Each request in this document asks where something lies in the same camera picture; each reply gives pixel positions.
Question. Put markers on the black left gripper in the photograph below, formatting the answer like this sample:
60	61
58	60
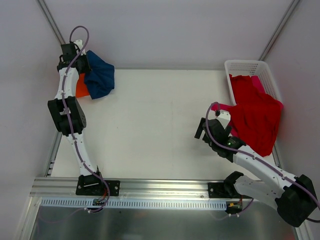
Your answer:
81	64

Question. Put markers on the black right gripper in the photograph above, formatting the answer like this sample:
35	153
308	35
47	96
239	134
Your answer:
203	128

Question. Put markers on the navy blue printed t-shirt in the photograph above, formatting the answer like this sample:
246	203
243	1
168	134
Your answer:
100	81

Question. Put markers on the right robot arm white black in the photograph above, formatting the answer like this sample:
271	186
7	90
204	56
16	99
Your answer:
293	197

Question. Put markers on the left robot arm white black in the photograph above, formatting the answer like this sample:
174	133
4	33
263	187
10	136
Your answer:
69	118

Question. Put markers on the folded orange t-shirt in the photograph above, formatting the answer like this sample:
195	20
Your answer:
81	88

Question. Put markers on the red t-shirt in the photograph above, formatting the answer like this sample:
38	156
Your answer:
255	118

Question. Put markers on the pink t-shirt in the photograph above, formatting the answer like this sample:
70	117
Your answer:
258	85

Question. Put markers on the white plastic basket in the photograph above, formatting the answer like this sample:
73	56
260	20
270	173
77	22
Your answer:
251	68

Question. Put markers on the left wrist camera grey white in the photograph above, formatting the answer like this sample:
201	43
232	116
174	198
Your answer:
78	44

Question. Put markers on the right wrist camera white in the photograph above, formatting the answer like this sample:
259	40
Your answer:
224	118

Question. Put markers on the left aluminium frame post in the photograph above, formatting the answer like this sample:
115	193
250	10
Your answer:
44	8

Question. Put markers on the aluminium frame post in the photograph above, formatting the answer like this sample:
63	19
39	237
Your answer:
291	9
44	8

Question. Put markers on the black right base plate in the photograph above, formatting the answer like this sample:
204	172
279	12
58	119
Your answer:
217	190

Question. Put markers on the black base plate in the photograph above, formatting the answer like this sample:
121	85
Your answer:
111	187
217	190

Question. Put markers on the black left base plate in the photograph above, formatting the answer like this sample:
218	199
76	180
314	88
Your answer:
111	187

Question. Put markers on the aluminium mounting rail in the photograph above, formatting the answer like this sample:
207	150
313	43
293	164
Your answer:
128	188

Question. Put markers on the right aluminium frame post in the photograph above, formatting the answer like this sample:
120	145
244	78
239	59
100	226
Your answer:
291	9

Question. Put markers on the white slotted cable duct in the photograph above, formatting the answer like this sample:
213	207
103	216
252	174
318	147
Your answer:
115	203

